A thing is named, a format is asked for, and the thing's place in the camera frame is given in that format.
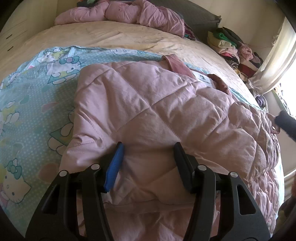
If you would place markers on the window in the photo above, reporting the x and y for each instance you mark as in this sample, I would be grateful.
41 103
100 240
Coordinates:
289 92

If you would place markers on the multicoloured striped cloth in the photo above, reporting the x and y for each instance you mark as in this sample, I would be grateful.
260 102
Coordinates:
189 31

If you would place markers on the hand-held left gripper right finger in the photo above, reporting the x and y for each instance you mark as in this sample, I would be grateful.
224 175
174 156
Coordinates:
183 166

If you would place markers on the grey padded headboard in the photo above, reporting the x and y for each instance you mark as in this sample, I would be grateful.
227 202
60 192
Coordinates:
196 14

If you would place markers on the crumpled pink quilted garment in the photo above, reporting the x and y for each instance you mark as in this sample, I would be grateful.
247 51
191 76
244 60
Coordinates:
150 16

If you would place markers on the bag of clothes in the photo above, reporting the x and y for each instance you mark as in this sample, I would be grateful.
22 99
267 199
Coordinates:
261 100

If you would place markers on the bed with beige cover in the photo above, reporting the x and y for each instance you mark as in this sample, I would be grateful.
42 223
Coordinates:
115 39

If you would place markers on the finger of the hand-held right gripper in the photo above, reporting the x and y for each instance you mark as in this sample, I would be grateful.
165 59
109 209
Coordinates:
286 122

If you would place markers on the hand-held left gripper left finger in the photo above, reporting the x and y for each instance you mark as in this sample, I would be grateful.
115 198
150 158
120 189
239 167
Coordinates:
114 166

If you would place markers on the blue cartoon printed sheet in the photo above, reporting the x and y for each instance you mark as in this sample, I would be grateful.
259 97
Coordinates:
34 104

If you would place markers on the pink quilted jacket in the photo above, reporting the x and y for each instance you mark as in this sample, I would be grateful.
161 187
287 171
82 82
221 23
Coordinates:
161 111

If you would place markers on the cream curtain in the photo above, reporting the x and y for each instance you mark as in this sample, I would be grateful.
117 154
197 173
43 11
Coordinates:
275 60

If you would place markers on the cream wardrobe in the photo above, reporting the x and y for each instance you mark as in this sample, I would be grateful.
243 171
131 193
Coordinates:
13 34

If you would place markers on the pile of folded clothes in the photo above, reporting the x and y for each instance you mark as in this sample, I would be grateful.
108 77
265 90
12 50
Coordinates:
222 41

